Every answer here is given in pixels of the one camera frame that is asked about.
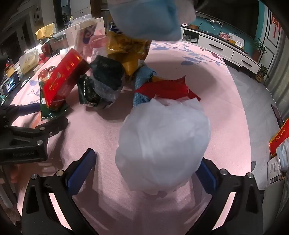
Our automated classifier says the small screen device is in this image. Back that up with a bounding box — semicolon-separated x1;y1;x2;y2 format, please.
0;73;21;97

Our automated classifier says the light blue soft pack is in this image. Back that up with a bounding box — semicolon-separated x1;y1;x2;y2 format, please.
107;0;182;41

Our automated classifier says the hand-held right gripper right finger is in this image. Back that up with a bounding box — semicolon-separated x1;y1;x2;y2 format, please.
195;157;264;235

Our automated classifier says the green red snack packet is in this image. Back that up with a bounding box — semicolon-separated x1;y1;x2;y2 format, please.
38;65;70;120

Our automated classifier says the red carton box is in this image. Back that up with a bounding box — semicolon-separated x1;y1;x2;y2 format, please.
42;48;89;111

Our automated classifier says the black television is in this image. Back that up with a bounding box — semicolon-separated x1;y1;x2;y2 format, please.
196;0;259;38

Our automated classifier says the red orange paper bag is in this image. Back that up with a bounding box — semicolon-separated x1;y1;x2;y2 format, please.
269;119;289;159

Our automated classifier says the red wall decoration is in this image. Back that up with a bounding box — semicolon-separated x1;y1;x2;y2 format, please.
270;14;281;39

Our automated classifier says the potted plant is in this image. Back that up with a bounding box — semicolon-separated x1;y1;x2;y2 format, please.
252;37;268;61
255;64;270;83

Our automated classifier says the red foil wrapper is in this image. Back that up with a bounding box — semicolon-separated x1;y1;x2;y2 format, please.
134;76;201;102

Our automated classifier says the yellow potato chip bag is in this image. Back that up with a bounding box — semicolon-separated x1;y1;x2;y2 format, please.
106;20;152;77

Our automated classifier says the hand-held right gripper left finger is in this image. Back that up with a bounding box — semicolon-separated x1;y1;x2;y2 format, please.
21;148;97;235

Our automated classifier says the pink floral tablecloth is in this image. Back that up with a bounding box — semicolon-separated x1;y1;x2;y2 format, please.
10;41;252;235

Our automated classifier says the white television cabinet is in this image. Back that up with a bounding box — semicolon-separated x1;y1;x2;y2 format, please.
181;11;261;75

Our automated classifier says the black plastic bag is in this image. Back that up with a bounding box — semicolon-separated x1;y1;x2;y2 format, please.
89;55;126;103

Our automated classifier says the pink snack packet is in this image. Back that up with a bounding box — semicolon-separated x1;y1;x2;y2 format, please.
90;35;107;49

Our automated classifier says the blue foil wrapper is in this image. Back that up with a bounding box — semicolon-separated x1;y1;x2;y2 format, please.
132;65;157;109

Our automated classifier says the white labelled cardboard box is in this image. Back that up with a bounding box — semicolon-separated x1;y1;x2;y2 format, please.
266;156;282;188

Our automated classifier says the yellow white desk calendar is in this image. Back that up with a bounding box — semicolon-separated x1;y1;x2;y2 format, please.
229;33;245;49

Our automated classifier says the white plastic shopping bag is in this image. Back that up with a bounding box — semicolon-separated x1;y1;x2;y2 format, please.
277;138;289;172

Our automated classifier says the grey curtain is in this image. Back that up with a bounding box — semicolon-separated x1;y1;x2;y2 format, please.
265;45;289;109

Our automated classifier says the dark brown board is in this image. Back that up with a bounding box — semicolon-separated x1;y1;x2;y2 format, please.
271;104;285;128

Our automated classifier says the yellow cloth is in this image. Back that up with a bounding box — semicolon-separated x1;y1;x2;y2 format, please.
35;23;57;40

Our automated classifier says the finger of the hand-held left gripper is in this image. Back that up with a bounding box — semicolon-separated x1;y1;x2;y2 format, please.
0;103;41;127
9;116;68;145

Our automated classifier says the clear plastic package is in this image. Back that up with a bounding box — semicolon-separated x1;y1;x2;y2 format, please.
65;17;106;61

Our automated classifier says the white tissue box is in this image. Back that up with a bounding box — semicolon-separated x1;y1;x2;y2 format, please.
18;50;40;74

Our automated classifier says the dark green foil wrapper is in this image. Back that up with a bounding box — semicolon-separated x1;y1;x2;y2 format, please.
77;74;113;108

